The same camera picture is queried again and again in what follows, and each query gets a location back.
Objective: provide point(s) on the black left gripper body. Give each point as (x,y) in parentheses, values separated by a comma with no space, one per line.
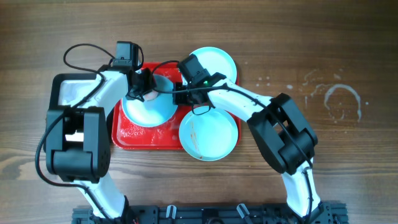
(140,86)

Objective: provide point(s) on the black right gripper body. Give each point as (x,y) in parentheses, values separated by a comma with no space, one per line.
(180,94)

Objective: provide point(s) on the pink green sponge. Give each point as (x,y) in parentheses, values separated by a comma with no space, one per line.
(151,95)

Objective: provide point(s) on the white plate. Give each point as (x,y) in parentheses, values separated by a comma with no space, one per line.
(150,113)
(216,60)
(208,134)

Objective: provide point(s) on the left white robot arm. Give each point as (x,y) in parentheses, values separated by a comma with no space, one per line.
(75,149)

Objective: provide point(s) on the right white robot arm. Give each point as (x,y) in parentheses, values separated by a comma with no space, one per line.
(283,136)

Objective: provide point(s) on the red plastic tray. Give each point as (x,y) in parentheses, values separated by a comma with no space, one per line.
(131,137)

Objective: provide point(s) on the black soapy water tray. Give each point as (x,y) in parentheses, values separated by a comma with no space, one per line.
(79,106)

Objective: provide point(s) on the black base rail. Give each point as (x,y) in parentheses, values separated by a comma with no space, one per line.
(326,212)

